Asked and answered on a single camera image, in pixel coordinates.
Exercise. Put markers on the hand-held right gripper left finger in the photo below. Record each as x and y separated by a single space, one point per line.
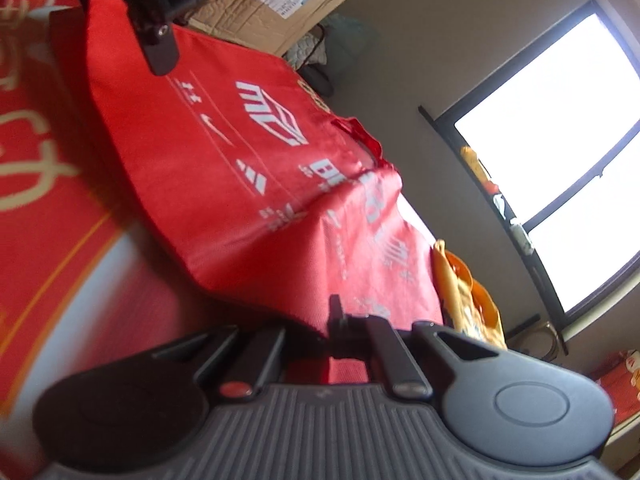
260 355

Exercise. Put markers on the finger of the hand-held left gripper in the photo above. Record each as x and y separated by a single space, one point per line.
161 52

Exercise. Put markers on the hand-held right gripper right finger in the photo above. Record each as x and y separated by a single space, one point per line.
336 325

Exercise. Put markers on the brown cardboard box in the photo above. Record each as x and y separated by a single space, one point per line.
280 0

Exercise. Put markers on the red shopping bag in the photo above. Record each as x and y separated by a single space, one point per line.
210 170

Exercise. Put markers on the yellow printed cloth bag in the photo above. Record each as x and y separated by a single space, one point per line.
465 295

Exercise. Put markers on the white quilted bag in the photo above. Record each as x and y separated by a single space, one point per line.
305 52

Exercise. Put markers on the light blue plastic bag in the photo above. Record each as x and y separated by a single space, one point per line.
350 35

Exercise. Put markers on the grey round stool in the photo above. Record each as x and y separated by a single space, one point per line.
320 82

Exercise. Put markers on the red printed table mat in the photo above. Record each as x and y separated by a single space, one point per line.
40 185

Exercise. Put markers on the small white object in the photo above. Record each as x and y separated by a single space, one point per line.
522 235
500 205

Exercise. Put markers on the yellow packet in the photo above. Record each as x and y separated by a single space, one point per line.
472 160

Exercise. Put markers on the dark framed window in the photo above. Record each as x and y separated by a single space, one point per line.
565 160

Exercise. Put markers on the red printed cover cloth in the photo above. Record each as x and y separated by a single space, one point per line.
620 390

